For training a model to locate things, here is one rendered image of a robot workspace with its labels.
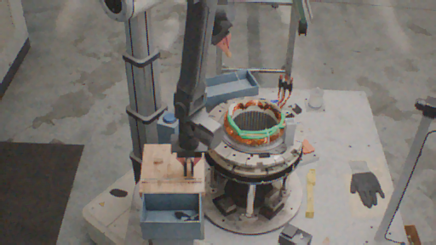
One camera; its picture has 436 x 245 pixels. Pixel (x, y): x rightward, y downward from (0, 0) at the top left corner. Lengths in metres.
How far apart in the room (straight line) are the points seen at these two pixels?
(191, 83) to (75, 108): 2.32
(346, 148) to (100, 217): 1.20
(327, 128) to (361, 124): 0.16
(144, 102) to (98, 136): 1.40
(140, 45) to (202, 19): 0.67
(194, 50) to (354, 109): 1.22
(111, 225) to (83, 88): 1.49
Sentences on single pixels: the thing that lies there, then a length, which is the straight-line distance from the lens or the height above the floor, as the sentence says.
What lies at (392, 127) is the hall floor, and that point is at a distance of 3.43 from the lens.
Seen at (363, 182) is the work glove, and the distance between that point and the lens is 1.88.
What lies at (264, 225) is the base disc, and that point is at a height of 0.80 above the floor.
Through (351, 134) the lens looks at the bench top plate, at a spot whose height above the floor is 0.78.
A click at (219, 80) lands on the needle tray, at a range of 1.85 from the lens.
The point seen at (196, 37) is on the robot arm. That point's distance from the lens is 1.11.
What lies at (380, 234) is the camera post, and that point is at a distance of 1.72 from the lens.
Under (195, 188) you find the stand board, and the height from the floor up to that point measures 1.06.
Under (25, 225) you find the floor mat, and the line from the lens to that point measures 2.83.
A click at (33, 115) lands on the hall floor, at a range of 3.51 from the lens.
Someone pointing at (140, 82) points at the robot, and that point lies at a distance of 1.79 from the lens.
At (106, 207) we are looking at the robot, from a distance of 2.46.
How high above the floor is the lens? 2.16
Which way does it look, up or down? 42 degrees down
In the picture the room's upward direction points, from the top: 1 degrees clockwise
